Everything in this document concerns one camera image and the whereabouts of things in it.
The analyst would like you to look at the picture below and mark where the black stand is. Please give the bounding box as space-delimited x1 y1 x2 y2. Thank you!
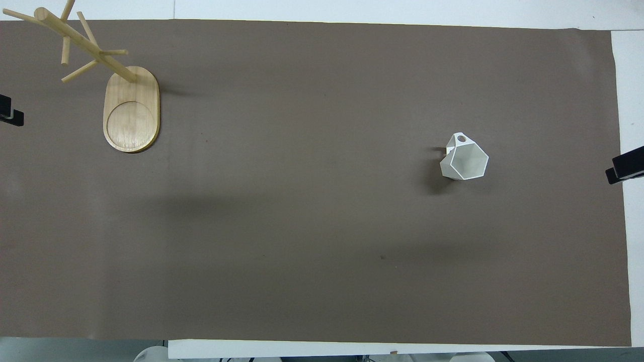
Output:
605 146 644 185
0 94 25 127

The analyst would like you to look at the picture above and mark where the wooden cup rack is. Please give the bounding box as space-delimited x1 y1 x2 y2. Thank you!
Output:
2 0 160 154

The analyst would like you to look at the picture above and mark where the white faceted cup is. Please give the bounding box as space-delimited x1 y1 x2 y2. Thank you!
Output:
439 132 490 181

